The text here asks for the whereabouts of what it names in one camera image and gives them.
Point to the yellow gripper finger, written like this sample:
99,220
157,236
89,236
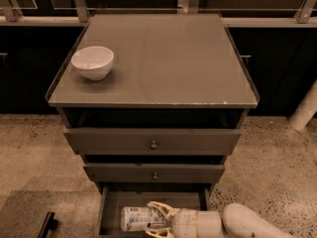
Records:
160,233
166,210

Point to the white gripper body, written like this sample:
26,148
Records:
184,222

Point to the blue plastic bottle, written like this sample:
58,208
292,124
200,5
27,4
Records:
133,219

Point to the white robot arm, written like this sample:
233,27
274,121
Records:
236,221

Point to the open bottom drawer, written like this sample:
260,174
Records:
108,225

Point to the top drawer knob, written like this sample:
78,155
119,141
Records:
154,145

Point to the middle drawer front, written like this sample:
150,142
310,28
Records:
167,173

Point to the grey drawer cabinet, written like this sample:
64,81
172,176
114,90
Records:
170,72

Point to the top drawer front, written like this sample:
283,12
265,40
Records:
171,142

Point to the black object on floor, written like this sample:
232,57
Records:
50,223

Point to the white ceramic bowl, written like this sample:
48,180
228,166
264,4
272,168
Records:
93,62

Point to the white cylindrical post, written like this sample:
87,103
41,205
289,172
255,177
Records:
305,110

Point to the metal railing frame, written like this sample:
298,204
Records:
233,13

